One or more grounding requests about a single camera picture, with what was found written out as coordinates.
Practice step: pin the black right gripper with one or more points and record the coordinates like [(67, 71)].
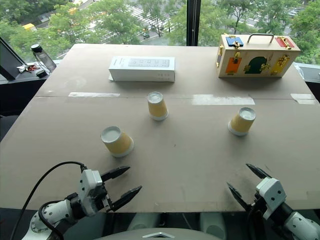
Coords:
[(257, 206)]

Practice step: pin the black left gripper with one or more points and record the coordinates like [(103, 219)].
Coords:
[(105, 197)]

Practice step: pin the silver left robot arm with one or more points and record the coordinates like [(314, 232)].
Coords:
[(53, 212)]

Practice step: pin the yellow white paper cup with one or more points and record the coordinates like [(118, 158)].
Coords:
[(118, 143), (157, 107), (241, 123)]

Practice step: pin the grey rounded shape under table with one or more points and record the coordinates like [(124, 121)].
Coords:
[(213, 223), (145, 221)]

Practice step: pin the silver robot torso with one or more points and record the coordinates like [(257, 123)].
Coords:
[(160, 235)]

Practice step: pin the clear tape strip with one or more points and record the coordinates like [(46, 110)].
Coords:
[(222, 100), (93, 94), (303, 98)]

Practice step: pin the white cardboard product box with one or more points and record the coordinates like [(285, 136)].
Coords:
[(142, 71)]

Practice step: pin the small black round object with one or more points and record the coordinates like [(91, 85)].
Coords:
[(40, 73)]

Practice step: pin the clear water bottle black cap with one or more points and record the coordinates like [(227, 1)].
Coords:
[(45, 60)]

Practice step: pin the bunch of keys red tag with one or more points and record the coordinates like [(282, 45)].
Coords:
[(28, 68)]

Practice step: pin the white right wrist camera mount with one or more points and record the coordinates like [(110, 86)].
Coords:
[(272, 193)]

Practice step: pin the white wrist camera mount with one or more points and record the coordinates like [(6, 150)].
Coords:
[(272, 193), (88, 180)]

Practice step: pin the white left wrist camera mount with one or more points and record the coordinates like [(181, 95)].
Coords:
[(88, 180)]

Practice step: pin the black slanted frame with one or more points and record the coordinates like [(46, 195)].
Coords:
[(10, 62)]

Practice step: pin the black window frame post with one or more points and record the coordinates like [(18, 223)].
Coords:
[(194, 22)]

